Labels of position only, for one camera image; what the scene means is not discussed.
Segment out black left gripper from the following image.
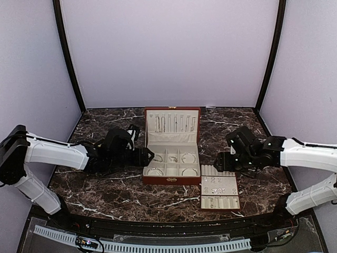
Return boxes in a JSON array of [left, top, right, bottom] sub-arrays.
[[109, 147, 154, 168]]

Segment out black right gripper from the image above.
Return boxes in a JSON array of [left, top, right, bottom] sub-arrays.
[[214, 151, 257, 172]]

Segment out brown jewelry display tray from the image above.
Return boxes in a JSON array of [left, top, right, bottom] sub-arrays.
[[200, 165, 241, 211]]

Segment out red wooden jewelry box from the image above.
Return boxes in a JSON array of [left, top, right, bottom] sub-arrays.
[[143, 107, 201, 185]]

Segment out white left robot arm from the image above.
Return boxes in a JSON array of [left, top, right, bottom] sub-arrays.
[[1, 124, 155, 230]]

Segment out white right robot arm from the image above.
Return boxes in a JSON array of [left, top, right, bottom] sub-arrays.
[[213, 134, 336, 229]]

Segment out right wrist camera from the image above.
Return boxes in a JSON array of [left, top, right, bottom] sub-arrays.
[[225, 126, 261, 155]]

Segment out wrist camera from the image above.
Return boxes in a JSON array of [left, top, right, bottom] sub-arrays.
[[102, 124, 140, 153], [225, 126, 261, 155]]

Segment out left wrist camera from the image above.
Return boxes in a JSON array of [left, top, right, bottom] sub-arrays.
[[102, 124, 140, 153]]

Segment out white slotted cable duct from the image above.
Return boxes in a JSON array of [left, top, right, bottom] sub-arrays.
[[33, 225, 252, 252]]

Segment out black right frame post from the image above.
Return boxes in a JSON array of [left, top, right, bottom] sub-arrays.
[[254, 0, 287, 114]]

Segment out black frame post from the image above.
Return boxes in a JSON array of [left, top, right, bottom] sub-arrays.
[[52, 0, 86, 113], [254, 0, 287, 114]]

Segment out black left frame post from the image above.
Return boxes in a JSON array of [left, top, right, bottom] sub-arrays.
[[52, 0, 86, 113]]

